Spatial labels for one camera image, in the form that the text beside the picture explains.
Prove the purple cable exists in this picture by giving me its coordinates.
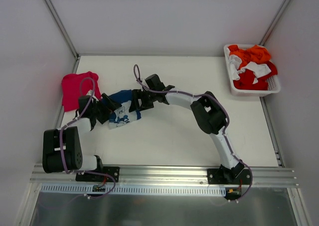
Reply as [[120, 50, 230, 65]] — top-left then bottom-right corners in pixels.
[[59, 77, 116, 200], [133, 64, 253, 204]]

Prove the right aluminium corner post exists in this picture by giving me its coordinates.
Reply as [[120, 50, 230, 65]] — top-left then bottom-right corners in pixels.
[[259, 0, 292, 46]]

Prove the orange t-shirt in basket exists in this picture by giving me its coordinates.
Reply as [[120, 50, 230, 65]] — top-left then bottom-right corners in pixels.
[[228, 44, 271, 69]]

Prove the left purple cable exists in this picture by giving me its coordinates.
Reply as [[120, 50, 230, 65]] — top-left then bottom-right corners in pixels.
[[59, 77, 116, 200]]

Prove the aluminium corner post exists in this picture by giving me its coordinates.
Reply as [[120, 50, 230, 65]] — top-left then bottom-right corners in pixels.
[[43, 0, 79, 59], [259, 0, 292, 46]]

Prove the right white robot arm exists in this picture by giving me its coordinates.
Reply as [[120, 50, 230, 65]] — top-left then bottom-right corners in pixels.
[[129, 74, 245, 184]]

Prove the aluminium mounting rail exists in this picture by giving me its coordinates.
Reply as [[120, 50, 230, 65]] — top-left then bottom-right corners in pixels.
[[30, 164, 300, 188]]

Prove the white t-shirt in basket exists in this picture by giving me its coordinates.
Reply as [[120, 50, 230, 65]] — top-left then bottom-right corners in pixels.
[[229, 55, 271, 84]]

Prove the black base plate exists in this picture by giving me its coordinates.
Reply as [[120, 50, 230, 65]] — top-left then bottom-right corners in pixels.
[[75, 166, 120, 183], [206, 168, 253, 185]]

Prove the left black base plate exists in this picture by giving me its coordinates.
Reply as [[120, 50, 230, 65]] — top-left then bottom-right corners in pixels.
[[75, 166, 120, 183]]

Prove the navy blue t-shirt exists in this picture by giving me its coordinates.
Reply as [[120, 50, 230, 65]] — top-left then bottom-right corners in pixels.
[[109, 90, 142, 129]]

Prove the white slotted cable duct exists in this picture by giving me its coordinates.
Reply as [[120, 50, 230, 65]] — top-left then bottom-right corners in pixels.
[[41, 184, 226, 197]]

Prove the white plastic basket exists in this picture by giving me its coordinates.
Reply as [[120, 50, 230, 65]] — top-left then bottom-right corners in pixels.
[[223, 44, 281, 97]]

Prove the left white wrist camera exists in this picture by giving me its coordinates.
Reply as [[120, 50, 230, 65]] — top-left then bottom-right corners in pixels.
[[87, 91, 95, 98]]

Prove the left aluminium corner post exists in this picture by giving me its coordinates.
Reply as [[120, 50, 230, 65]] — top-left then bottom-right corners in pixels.
[[43, 0, 79, 59]]

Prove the red t-shirt in basket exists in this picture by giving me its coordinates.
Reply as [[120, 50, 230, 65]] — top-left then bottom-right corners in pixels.
[[233, 61, 278, 91]]

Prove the pink t-shirt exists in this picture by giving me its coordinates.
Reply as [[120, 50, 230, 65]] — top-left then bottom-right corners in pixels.
[[61, 71, 101, 112]]

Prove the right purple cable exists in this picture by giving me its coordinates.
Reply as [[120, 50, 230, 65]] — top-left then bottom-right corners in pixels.
[[133, 64, 253, 204]]

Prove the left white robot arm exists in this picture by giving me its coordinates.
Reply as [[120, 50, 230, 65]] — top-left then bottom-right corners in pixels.
[[42, 93, 122, 181]]

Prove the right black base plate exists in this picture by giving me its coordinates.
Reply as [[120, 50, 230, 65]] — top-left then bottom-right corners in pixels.
[[206, 168, 253, 185]]

